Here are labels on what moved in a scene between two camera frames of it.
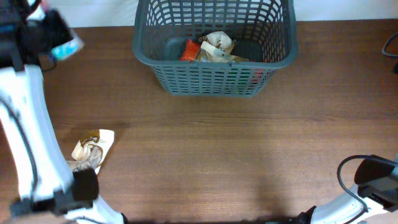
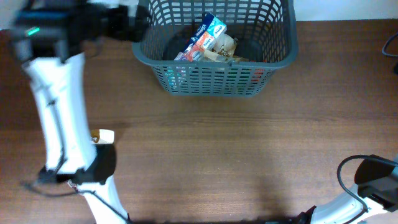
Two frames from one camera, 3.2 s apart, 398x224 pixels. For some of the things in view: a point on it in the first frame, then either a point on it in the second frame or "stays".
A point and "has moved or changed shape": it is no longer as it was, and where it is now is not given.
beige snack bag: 216,46 stays
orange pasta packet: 190,51 -> 258,73
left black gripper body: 51,32 -> 114,25
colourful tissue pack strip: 68,48 has moved or changed shape
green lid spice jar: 234,79 stays
